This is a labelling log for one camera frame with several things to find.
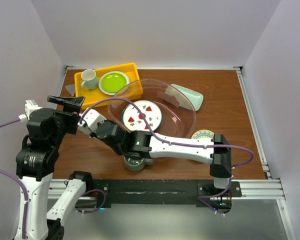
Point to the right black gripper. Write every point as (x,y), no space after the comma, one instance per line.
(96,125)

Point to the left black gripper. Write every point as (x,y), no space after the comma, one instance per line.
(71,105)

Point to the green rim lettered plate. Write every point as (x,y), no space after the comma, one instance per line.
(125,115)

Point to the watermelon pattern plate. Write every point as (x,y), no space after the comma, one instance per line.
(149,111)

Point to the light blue rectangular dish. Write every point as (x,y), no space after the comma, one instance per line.
(185,97)

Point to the yellow blue patterned bowl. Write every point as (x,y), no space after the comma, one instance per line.
(203,134)

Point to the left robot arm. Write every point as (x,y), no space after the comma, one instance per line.
(35,164)

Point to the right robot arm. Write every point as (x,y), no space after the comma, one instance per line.
(140,148)

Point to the clear plastic bin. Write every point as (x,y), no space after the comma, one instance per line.
(176,121)

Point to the yellow plastic tray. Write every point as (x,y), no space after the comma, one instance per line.
(111,80)

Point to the light blue white mug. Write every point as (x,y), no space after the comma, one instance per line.
(89,79)

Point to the teal ceramic mug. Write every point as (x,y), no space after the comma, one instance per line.
(135,165)

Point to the lime green plate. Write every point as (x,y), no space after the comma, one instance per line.
(114,82)

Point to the grey rimmed plate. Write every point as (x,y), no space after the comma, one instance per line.
(107,93)

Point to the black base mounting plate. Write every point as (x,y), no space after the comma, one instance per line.
(166,192)

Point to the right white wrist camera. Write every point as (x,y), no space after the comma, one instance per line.
(91,122)

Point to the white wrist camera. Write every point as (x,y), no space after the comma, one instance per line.
(91,122)
(29,107)

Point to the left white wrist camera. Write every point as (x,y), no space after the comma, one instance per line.
(29,107)

